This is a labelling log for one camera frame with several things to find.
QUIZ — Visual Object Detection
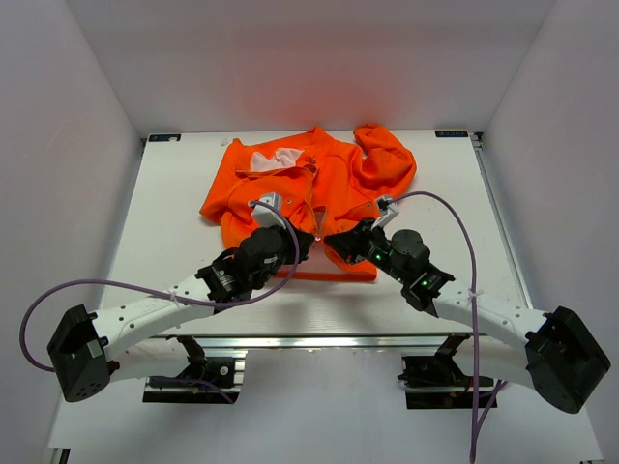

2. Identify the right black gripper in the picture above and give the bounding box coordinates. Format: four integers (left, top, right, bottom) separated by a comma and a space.
325, 217, 409, 286

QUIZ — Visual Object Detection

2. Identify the orange jacket pink lining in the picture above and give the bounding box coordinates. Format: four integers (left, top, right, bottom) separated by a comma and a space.
200, 124, 417, 283

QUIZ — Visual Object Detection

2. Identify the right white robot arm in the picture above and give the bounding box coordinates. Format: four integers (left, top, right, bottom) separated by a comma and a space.
324, 218, 610, 414

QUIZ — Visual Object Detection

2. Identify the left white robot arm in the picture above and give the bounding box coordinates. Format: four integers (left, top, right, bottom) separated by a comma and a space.
47, 226, 314, 402

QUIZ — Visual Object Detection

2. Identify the right blue table label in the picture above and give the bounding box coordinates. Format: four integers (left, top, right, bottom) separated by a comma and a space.
434, 130, 469, 138

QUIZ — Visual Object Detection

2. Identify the blue table label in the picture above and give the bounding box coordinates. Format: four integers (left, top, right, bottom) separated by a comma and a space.
147, 134, 181, 143
434, 130, 469, 138

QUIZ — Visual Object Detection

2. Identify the left blue table label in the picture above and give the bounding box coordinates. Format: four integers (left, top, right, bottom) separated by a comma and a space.
147, 134, 181, 143

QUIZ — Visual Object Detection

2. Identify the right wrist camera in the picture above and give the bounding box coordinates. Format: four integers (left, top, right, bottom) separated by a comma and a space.
371, 195, 399, 230

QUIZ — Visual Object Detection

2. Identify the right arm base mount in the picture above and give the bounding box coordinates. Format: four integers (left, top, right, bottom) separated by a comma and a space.
398, 334, 473, 410

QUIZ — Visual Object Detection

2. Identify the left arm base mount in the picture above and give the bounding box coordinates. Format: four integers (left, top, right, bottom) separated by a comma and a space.
142, 335, 246, 405

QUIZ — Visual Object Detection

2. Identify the aluminium table front rail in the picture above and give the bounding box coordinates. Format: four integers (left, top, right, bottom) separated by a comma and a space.
144, 333, 485, 351

